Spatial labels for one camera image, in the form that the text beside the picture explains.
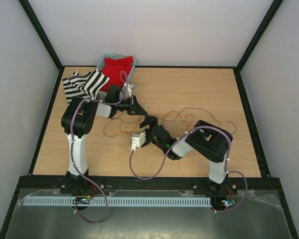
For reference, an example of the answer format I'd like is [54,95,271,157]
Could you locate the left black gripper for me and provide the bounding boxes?
[115,95,147,115]

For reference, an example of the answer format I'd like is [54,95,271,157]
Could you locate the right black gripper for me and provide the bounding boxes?
[139,114,165,151]

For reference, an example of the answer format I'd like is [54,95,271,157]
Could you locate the purple wire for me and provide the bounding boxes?
[103,107,238,136]

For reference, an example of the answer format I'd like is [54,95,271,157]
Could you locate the white wire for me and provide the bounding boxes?
[114,109,222,140]

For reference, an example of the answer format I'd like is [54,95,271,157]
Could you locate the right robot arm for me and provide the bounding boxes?
[131,115,233,194]

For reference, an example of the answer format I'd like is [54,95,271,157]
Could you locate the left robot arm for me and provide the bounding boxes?
[61,85,150,193]

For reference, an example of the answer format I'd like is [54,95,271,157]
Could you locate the red cloth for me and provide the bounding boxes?
[101,56,134,92]

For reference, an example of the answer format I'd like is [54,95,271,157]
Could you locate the black white striped cloth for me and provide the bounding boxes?
[62,68,110,105]

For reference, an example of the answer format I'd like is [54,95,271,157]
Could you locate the blue plastic basket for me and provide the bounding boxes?
[96,53,136,98]

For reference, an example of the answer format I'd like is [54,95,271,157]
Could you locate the left circuit board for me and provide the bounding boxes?
[72,197,93,204]

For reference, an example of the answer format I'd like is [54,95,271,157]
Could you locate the circuit board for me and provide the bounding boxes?
[72,197,93,204]
[221,200,236,207]

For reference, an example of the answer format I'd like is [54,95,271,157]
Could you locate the right circuit board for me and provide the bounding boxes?
[221,200,236,207]

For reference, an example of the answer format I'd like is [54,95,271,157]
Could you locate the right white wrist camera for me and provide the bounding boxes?
[131,132,146,151]

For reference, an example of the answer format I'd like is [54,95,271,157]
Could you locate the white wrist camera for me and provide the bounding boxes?
[123,83,136,98]
[131,132,146,151]

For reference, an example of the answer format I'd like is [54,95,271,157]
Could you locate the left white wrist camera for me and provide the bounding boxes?
[123,83,136,98]

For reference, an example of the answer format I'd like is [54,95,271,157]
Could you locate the grey slotted cable duct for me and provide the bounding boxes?
[23,196,210,208]

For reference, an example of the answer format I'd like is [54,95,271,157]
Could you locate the black aluminium frame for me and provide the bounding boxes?
[0,0,298,239]

